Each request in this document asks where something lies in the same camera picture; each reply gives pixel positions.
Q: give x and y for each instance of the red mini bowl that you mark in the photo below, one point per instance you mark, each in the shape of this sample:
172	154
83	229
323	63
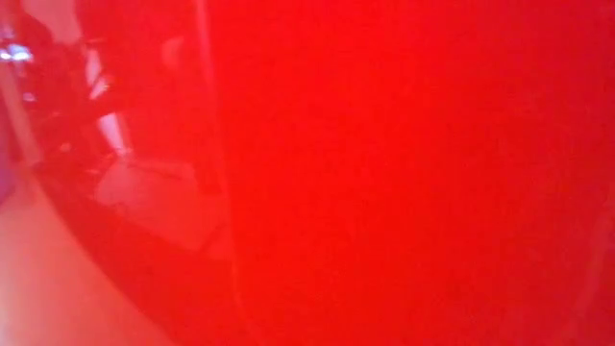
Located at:
384	173

